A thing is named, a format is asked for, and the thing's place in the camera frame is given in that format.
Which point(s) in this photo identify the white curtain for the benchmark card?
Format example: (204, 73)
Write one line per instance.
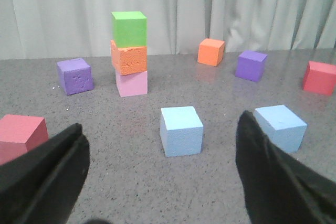
(83, 28)

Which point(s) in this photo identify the purple foam block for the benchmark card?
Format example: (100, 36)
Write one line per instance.
(251, 65)

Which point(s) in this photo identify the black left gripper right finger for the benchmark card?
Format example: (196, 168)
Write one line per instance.
(278, 188)

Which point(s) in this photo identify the green foam block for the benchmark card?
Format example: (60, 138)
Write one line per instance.
(129, 29)

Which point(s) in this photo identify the light blue foam block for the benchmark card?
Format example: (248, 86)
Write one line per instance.
(283, 127)
(181, 131)

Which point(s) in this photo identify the pink foam block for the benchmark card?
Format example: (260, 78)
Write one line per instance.
(132, 84)

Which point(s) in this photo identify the orange foam block stacked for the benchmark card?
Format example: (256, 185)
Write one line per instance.
(128, 60)

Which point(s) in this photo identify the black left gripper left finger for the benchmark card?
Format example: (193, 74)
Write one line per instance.
(43, 185)

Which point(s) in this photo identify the purple foam block dented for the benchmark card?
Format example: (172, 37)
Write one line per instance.
(75, 76)

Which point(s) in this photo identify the dark red foam block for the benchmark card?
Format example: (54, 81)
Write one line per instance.
(20, 134)

